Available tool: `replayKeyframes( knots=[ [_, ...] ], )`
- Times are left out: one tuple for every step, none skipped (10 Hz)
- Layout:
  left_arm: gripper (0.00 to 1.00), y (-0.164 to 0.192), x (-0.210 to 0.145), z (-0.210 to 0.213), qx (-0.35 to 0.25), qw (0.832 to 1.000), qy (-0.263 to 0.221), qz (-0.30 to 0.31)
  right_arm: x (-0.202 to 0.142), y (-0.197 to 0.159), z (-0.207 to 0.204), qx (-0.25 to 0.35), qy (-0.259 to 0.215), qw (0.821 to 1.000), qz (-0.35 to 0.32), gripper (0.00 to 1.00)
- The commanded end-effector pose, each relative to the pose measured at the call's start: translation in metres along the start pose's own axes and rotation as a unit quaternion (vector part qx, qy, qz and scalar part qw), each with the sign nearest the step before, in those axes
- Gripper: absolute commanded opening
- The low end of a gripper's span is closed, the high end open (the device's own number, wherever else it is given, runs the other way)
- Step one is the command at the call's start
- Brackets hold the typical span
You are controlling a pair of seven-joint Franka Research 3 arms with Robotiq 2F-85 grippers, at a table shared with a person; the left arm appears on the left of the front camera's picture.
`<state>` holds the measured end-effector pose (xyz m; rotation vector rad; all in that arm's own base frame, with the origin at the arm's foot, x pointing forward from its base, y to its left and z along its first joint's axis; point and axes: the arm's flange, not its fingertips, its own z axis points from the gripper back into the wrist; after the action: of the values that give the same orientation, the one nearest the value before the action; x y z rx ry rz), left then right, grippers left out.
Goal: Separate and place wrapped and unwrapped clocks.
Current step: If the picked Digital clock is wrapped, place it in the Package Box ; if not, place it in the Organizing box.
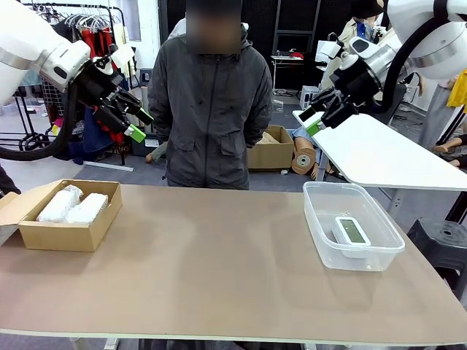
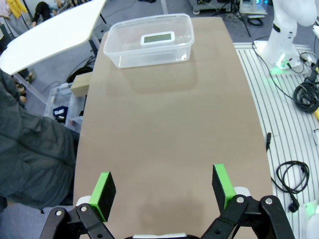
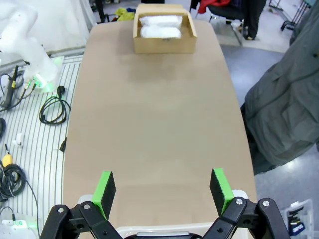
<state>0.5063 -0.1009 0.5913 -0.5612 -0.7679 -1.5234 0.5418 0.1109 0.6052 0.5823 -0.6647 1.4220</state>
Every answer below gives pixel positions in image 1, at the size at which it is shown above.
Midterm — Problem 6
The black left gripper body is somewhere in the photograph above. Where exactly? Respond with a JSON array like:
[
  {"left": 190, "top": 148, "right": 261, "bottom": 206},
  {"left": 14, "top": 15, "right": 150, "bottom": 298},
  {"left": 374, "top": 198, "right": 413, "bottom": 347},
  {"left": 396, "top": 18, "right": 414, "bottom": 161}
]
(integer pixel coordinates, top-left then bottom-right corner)
[{"left": 78, "top": 71, "right": 124, "bottom": 111}]

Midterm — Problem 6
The white digital clock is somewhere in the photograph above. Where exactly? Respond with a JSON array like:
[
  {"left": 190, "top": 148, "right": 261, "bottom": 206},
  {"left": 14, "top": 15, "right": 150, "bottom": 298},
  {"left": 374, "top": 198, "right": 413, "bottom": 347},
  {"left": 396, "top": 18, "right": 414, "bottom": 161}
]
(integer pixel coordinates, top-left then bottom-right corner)
[{"left": 333, "top": 215, "right": 371, "bottom": 258}]

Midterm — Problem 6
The white perforated box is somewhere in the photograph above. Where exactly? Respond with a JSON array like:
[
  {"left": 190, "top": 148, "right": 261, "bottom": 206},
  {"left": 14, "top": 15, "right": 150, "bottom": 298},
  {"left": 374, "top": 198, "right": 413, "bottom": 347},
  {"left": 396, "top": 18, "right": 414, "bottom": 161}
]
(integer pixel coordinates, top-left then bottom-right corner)
[{"left": 299, "top": 85, "right": 320, "bottom": 111}]

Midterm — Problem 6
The large cardboard floor box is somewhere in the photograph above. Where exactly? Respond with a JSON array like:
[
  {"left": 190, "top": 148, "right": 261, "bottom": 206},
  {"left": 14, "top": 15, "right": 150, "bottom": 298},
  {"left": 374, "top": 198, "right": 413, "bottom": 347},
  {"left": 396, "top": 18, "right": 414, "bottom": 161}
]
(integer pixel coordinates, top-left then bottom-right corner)
[{"left": 247, "top": 125, "right": 295, "bottom": 173}]

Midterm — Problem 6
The clear plastic container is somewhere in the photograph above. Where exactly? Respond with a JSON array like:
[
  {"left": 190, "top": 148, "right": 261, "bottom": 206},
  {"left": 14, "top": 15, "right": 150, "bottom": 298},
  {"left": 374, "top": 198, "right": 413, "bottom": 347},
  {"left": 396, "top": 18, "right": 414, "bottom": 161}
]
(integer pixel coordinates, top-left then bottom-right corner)
[{"left": 302, "top": 181, "right": 406, "bottom": 272}]

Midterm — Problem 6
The mannequin in beige coat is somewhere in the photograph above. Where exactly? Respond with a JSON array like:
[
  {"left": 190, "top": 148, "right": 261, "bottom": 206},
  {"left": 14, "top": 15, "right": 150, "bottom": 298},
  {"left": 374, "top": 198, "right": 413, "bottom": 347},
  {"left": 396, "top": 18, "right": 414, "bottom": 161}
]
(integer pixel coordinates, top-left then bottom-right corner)
[{"left": 337, "top": 0, "right": 390, "bottom": 48}]

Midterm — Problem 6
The black grid panel stand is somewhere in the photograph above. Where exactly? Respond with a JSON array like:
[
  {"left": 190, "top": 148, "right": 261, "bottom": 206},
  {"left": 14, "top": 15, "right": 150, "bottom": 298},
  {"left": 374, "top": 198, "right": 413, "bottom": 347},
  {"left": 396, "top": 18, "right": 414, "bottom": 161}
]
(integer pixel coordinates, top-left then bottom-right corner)
[{"left": 0, "top": 83, "right": 53, "bottom": 152}]

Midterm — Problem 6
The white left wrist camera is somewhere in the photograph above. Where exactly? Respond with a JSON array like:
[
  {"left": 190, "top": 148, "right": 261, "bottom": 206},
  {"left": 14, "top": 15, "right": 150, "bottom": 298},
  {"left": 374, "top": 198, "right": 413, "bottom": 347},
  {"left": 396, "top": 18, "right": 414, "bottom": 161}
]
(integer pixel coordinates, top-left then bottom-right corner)
[{"left": 109, "top": 43, "right": 136, "bottom": 69}]

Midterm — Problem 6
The red hanging garment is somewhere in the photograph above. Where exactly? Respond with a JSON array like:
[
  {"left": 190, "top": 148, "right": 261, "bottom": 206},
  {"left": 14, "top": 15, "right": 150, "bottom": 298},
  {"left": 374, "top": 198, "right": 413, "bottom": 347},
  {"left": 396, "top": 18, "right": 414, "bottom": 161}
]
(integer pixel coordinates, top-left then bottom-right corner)
[{"left": 80, "top": 28, "right": 118, "bottom": 74}]

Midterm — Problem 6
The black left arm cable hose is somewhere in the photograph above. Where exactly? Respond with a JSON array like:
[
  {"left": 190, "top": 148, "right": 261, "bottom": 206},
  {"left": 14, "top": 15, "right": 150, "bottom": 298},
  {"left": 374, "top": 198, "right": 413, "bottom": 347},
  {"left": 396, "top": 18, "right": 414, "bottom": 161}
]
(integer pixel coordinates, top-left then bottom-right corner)
[{"left": 0, "top": 82, "right": 80, "bottom": 163}]

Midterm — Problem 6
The rounded bubble-wrapped clock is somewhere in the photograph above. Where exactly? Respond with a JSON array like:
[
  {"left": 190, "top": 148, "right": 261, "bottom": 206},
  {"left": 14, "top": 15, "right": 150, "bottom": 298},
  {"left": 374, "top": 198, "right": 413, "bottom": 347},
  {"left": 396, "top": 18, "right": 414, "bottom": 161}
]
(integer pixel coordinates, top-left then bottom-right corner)
[{"left": 64, "top": 192, "right": 109, "bottom": 225}]

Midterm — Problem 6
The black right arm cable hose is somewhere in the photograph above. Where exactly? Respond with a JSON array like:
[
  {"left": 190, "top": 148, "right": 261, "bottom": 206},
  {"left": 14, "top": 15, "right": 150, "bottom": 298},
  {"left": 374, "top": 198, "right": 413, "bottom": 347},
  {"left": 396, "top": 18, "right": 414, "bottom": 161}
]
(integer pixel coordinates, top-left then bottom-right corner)
[{"left": 375, "top": 10, "right": 453, "bottom": 114}]

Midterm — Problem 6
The long bubble-wrapped clock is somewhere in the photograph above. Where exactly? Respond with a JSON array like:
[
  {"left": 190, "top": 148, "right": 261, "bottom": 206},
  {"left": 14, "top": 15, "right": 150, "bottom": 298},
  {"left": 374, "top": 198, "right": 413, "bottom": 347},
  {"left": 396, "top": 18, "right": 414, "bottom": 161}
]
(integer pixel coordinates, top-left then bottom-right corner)
[{"left": 35, "top": 184, "right": 85, "bottom": 224}]

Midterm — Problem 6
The dark clothed bystander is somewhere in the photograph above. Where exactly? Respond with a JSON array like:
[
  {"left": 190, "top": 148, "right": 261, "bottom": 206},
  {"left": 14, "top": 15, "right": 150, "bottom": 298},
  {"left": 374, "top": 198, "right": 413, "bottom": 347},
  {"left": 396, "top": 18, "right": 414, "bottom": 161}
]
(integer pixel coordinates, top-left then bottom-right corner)
[{"left": 0, "top": 163, "right": 22, "bottom": 200}]

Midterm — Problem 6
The clothes rack with hangers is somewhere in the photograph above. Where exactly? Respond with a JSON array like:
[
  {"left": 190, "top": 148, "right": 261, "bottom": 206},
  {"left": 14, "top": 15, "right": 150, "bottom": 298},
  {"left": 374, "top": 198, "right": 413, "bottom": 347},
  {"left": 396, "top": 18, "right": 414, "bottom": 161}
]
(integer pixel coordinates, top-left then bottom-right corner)
[{"left": 20, "top": 2, "right": 134, "bottom": 172}]

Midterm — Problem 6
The open cardboard box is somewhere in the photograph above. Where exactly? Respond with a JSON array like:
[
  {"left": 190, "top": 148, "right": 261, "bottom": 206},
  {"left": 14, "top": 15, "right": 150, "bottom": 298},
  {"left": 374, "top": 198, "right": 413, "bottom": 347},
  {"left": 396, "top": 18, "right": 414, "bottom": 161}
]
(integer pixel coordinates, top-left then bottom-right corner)
[{"left": 0, "top": 178, "right": 123, "bottom": 253}]

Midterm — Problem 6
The person in dark grey jacket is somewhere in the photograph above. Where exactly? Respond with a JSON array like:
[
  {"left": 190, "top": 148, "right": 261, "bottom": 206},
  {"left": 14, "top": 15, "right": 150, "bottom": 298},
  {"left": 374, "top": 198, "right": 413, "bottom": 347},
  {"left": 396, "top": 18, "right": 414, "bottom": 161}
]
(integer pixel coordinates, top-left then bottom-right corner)
[{"left": 147, "top": 0, "right": 274, "bottom": 191}]

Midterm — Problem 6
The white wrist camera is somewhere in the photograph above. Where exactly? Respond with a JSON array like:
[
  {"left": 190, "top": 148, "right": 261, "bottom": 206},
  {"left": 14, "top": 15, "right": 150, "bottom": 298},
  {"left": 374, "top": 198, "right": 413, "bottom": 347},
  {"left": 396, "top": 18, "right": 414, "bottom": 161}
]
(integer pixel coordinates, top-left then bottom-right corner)
[
  {"left": 109, "top": 43, "right": 136, "bottom": 69},
  {"left": 328, "top": 39, "right": 346, "bottom": 60}
]

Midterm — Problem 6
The yellow garment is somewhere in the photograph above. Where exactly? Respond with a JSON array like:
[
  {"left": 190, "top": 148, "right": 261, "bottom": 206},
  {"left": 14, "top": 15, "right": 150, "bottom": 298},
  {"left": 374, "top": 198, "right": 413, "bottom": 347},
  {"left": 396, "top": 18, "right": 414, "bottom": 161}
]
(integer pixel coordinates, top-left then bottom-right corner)
[{"left": 447, "top": 67, "right": 467, "bottom": 109}]

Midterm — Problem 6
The brown mannequin torso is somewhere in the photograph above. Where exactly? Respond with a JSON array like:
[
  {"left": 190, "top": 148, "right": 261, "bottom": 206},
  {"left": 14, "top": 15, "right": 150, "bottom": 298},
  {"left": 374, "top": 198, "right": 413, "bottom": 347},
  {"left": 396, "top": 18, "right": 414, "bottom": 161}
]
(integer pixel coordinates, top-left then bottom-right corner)
[{"left": 291, "top": 136, "right": 323, "bottom": 176}]

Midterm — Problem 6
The white side table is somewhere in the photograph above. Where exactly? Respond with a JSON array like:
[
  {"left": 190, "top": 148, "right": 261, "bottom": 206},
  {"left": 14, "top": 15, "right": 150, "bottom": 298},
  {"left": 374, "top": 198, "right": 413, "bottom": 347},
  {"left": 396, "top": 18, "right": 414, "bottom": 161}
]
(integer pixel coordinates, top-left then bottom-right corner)
[{"left": 292, "top": 109, "right": 467, "bottom": 216}]

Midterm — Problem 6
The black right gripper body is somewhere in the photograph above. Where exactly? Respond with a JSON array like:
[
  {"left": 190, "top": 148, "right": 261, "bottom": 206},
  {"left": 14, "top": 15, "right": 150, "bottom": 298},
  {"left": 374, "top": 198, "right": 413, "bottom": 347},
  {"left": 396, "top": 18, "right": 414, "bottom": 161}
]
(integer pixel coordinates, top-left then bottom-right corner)
[{"left": 330, "top": 67, "right": 382, "bottom": 105}]

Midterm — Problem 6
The white desktop monitor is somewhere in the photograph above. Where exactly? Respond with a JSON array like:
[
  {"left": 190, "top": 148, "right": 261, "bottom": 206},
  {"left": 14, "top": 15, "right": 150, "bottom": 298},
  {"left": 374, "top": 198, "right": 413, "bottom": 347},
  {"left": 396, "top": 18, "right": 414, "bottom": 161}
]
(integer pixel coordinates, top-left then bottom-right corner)
[{"left": 315, "top": 39, "right": 335, "bottom": 63}]

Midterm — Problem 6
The skin-coloured lying mannequin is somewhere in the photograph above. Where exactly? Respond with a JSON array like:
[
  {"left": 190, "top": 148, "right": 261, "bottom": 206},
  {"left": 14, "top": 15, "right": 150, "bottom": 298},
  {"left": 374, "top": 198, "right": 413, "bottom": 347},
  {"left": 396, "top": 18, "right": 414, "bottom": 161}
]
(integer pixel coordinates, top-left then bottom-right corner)
[{"left": 433, "top": 131, "right": 467, "bottom": 167}]

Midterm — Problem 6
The black plastic stool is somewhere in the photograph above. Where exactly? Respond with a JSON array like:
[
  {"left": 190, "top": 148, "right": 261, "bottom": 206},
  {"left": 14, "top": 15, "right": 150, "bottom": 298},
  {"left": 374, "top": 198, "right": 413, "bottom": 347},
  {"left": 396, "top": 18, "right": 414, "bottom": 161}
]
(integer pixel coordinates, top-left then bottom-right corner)
[{"left": 406, "top": 217, "right": 467, "bottom": 292}]

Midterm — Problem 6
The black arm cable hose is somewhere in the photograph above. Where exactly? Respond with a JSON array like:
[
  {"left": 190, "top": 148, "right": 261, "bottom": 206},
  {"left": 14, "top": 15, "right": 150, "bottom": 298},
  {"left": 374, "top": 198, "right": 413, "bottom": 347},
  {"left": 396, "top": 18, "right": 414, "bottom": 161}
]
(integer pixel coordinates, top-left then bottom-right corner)
[
  {"left": 375, "top": 10, "right": 453, "bottom": 114},
  {"left": 0, "top": 82, "right": 80, "bottom": 163}
]

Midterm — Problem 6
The mannequin leg in grey legging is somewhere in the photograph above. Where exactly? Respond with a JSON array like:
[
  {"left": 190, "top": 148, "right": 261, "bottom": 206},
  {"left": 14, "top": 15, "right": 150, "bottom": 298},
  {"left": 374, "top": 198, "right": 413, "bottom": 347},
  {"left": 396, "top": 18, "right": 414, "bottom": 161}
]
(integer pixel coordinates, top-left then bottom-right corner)
[{"left": 145, "top": 140, "right": 169, "bottom": 163}]

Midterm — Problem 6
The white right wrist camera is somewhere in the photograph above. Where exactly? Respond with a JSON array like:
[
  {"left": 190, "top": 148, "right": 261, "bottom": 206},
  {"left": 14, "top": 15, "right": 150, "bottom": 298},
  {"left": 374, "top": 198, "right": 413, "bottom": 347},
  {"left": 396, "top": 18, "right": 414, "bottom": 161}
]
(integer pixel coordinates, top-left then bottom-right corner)
[{"left": 328, "top": 39, "right": 346, "bottom": 60}]

